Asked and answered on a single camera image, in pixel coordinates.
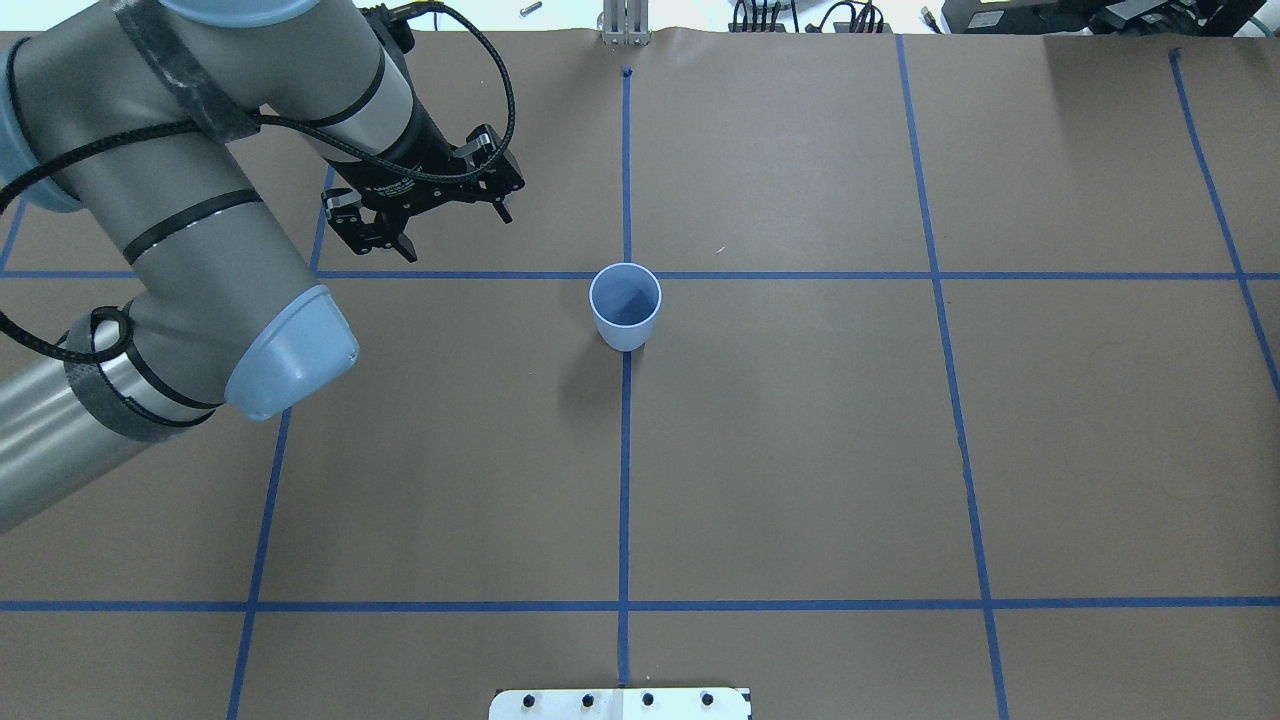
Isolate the light blue plastic cup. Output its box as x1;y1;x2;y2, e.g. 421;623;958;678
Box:
588;263;663;352

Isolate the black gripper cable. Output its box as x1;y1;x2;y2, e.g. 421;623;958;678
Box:
0;0;516;366

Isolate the aluminium frame post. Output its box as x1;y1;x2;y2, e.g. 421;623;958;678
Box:
598;0;652;47

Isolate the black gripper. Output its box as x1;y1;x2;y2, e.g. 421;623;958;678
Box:
323;101;526;263

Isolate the near black orange usb hub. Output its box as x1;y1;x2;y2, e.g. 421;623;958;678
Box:
804;1;891;35

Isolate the white camera mast base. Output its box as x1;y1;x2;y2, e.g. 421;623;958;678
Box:
488;687;754;719

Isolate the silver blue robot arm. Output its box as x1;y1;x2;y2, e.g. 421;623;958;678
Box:
3;1;525;530

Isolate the black orange usb hub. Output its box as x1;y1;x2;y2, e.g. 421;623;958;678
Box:
727;1;801;33
804;1;891;35

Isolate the far black orange usb hub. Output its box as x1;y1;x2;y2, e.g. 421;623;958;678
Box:
727;1;801;33

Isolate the black laptop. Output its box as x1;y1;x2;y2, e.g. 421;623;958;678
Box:
941;1;1105;35

